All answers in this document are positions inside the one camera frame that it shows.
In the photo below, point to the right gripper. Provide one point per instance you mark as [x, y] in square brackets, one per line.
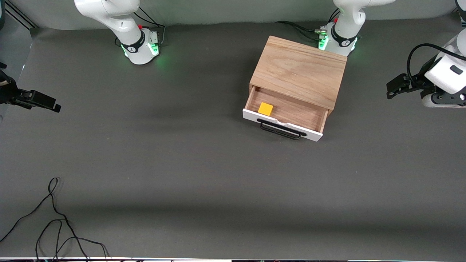
[8, 92]

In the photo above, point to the dark grey table mat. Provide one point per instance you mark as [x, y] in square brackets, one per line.
[182, 182]

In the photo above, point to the yellow cube block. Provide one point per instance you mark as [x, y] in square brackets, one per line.
[265, 109]

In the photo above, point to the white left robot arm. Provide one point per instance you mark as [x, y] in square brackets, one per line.
[346, 22]

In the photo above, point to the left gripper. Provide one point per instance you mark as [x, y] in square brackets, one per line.
[417, 83]

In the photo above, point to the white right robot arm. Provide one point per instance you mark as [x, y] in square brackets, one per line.
[123, 25]

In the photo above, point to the wooden drawer cabinet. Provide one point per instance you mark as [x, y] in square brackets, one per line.
[298, 69]

